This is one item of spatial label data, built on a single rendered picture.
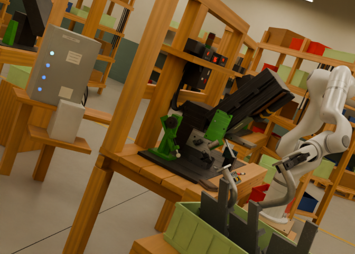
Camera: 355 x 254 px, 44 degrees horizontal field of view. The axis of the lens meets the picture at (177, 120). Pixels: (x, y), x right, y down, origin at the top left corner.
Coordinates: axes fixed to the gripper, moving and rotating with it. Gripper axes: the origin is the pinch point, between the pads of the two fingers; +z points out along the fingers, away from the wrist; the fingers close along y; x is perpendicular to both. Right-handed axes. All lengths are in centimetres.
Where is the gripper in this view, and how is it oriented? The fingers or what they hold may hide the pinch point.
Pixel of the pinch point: (284, 166)
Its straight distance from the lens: 166.5
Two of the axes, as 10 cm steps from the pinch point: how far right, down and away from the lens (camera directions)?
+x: 4.3, 8.9, -1.1
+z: -7.4, 2.8, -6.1
